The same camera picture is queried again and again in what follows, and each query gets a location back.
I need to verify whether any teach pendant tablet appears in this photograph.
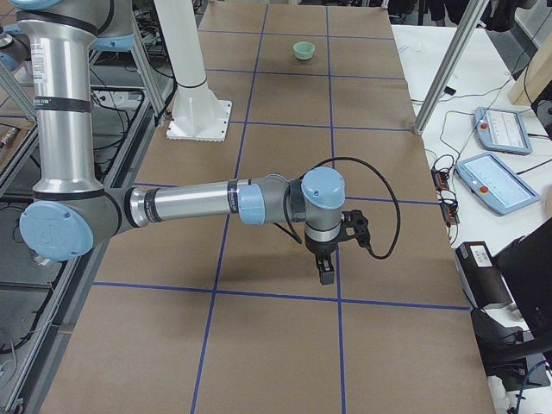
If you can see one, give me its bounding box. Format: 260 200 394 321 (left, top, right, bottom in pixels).
455 152 541 216
474 107 533 155

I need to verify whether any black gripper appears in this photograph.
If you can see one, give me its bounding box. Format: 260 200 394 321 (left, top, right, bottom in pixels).
305 239 338 285

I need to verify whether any small black square device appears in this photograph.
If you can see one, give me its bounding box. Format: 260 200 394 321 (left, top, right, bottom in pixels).
444 86 456 96

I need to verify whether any green ceramic bowl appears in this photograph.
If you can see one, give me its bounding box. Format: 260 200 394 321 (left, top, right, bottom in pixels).
292 41 316 60

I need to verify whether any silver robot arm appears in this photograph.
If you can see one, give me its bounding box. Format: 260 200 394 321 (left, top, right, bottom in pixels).
16 1 345 285

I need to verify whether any aluminium frame post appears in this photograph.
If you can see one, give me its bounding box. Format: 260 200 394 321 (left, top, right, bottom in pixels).
412 0 488 135

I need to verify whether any orange black usb hub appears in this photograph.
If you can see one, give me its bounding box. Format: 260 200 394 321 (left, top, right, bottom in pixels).
430 168 460 228

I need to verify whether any black box with label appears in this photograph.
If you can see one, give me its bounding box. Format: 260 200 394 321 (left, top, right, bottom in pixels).
455 241 512 310

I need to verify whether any far teach pendant tablet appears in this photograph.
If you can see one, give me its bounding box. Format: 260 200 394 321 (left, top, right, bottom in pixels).
474 107 533 155

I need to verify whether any near teach pendant tablet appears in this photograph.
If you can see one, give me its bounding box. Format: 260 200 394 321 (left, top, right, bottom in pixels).
455 152 541 216

